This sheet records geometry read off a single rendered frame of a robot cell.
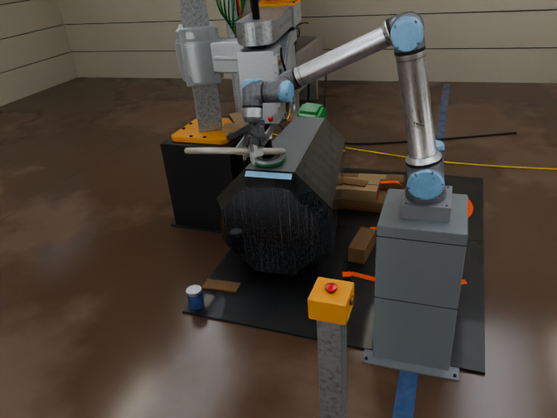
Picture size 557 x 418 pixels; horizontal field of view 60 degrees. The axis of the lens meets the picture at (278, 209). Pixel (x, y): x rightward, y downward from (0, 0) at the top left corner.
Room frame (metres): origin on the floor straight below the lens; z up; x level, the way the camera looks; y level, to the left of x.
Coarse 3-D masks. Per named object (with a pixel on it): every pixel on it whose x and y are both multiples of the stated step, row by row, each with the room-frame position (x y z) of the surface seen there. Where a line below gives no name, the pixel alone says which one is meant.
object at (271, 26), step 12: (264, 12) 3.10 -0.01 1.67; (276, 12) 3.05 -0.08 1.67; (288, 12) 3.21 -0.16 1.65; (300, 12) 3.58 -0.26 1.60; (240, 24) 2.74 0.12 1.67; (252, 24) 2.70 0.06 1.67; (264, 24) 2.71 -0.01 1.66; (276, 24) 2.81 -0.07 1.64; (288, 24) 3.19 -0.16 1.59; (240, 36) 2.75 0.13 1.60; (252, 36) 2.71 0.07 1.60; (264, 36) 2.71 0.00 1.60; (276, 36) 2.79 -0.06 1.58; (252, 48) 2.81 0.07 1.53
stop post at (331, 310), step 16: (320, 288) 1.19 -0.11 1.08; (352, 288) 1.18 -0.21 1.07; (320, 304) 1.13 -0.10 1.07; (336, 304) 1.11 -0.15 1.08; (352, 304) 1.18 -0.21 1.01; (320, 320) 1.13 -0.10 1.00; (336, 320) 1.11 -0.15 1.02; (320, 336) 1.15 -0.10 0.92; (336, 336) 1.13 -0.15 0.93; (320, 352) 1.15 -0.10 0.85; (336, 352) 1.13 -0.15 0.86; (320, 368) 1.15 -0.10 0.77; (336, 368) 1.13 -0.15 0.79; (320, 384) 1.15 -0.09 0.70; (336, 384) 1.13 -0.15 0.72; (320, 400) 1.15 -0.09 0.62; (336, 400) 1.13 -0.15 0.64; (336, 416) 1.13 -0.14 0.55
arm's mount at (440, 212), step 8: (448, 192) 2.02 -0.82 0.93; (408, 200) 2.00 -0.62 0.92; (448, 200) 1.95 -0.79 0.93; (408, 208) 1.95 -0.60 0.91; (416, 208) 1.93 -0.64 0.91; (424, 208) 1.92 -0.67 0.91; (432, 208) 1.91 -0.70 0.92; (440, 208) 1.89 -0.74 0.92; (448, 208) 1.88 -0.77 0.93; (400, 216) 1.96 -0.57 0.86; (408, 216) 1.94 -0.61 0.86; (416, 216) 1.93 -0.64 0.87; (424, 216) 1.92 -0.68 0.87; (432, 216) 1.91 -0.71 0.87; (440, 216) 1.89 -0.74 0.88; (448, 216) 1.88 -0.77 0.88
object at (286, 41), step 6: (294, 30) 3.50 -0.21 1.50; (282, 36) 3.28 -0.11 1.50; (288, 36) 3.29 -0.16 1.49; (294, 36) 3.44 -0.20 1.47; (276, 42) 3.24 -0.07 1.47; (282, 42) 3.22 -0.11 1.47; (288, 42) 3.23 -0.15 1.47; (282, 48) 2.86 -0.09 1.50; (288, 48) 3.20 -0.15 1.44; (282, 54) 2.83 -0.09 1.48; (288, 54) 3.19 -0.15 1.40; (282, 60) 2.84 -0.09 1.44; (288, 60) 3.18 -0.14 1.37; (282, 66) 3.01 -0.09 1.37; (288, 66) 3.16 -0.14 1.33
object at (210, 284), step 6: (210, 282) 2.68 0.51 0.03; (216, 282) 2.67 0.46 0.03; (222, 282) 2.67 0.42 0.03; (228, 282) 2.66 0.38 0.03; (234, 282) 2.65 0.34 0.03; (204, 288) 2.62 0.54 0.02; (210, 288) 2.61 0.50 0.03; (216, 288) 2.61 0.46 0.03; (222, 288) 2.60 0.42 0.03; (228, 288) 2.60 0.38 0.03; (234, 288) 2.59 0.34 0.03
